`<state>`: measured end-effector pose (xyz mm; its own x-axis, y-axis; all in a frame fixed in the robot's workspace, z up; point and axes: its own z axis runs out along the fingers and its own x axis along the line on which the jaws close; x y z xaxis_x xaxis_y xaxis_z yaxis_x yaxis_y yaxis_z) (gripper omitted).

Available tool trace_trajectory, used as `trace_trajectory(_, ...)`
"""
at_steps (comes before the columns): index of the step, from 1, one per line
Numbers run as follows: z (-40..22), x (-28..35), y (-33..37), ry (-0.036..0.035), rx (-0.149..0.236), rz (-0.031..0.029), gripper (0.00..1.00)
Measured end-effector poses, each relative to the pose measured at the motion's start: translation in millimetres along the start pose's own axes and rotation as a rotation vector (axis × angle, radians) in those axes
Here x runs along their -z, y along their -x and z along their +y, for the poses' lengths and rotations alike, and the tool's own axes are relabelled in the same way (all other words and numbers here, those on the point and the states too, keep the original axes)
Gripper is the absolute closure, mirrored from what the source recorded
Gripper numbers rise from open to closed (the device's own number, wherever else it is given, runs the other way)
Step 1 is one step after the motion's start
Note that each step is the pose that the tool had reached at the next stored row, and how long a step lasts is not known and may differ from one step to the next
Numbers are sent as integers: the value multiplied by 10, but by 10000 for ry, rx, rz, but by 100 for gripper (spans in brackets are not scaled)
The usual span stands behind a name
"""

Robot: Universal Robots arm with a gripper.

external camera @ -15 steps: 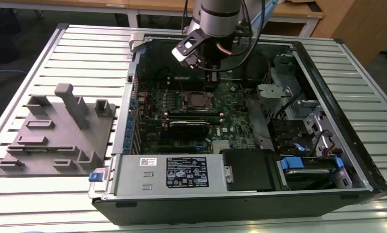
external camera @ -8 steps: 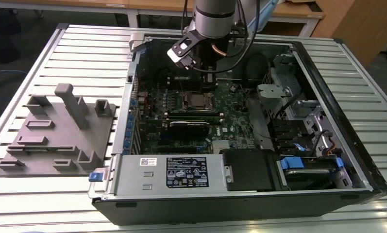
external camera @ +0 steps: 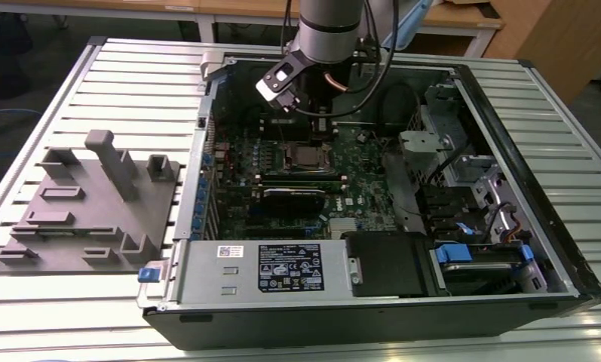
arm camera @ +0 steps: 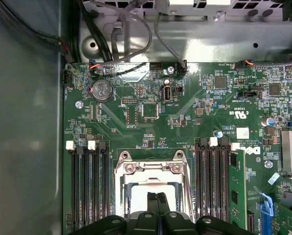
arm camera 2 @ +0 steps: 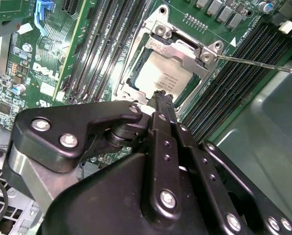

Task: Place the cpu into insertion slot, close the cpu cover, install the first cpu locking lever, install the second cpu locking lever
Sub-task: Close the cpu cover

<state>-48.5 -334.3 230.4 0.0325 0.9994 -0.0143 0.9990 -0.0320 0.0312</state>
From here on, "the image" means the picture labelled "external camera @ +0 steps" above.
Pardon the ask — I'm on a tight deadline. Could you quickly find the small silver heatsink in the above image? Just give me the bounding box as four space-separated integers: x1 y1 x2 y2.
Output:
329 217 358 232

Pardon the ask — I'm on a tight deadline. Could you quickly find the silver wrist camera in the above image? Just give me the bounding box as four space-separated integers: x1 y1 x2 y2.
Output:
254 52 307 103

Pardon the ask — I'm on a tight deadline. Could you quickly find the grey parts rack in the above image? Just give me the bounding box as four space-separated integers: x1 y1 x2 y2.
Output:
0 130 183 272

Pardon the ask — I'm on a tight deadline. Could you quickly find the black graphics card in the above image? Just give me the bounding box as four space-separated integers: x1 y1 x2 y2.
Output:
257 187 329 222

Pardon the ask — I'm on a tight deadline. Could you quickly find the coloured wire bundle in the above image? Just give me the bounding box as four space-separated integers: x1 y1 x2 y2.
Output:
498 225 530 244

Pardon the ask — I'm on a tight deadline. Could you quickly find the silver hard disk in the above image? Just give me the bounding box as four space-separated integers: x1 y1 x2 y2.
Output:
438 261 516 297

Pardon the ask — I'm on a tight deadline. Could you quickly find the grey case handle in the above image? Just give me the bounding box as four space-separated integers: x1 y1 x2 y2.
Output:
198 51 229 82

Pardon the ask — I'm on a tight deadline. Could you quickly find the black PC case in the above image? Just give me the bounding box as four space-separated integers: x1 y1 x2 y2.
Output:
136 51 601 351

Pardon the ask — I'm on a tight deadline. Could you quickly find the wooden cabinet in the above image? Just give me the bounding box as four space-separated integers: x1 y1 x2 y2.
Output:
485 0 601 105

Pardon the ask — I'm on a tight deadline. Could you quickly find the perforated metal drive cage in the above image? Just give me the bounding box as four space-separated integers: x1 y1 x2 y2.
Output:
415 85 505 189

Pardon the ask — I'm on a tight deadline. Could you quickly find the silver power supply unit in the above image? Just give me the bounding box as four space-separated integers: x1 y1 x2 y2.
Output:
162 239 353 305

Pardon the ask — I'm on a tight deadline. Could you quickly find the green motherboard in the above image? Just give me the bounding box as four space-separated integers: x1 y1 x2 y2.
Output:
211 124 399 241

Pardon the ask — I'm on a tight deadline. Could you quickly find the dark office chair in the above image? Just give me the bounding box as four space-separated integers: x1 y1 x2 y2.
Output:
0 11 35 101

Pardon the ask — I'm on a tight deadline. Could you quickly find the wooden desk white frame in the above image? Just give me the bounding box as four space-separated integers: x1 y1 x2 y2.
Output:
198 0 506 57
0 0 215 42

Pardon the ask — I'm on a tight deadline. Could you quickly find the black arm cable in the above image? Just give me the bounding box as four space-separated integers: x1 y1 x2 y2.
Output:
294 0 399 118

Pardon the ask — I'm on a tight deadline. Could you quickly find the silver metal bracket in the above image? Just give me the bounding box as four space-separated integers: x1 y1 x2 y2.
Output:
398 130 455 154

